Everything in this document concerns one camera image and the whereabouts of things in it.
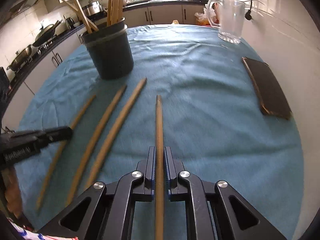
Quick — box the dark wooden chopstick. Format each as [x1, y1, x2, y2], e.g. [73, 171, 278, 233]
[155, 95, 164, 239]

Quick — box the person's left hand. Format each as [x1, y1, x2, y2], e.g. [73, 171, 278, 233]
[4, 167, 23, 219]

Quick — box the blue table cloth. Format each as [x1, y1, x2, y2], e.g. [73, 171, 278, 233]
[15, 25, 304, 239]

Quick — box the black wok on stove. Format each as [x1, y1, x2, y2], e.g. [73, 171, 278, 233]
[32, 20, 61, 47]

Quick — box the dark green utensil holder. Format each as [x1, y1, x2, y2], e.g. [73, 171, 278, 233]
[82, 18, 134, 80]

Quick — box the dark phone with case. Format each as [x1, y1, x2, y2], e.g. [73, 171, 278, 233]
[242, 57, 292, 120]

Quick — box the silver rice cooker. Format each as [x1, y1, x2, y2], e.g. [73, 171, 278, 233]
[82, 1, 104, 17]

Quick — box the clear glass mug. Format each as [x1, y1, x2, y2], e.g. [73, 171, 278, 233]
[206, 0, 246, 44]

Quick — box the black power cable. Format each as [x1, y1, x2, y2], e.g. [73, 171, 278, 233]
[244, 0, 254, 21]

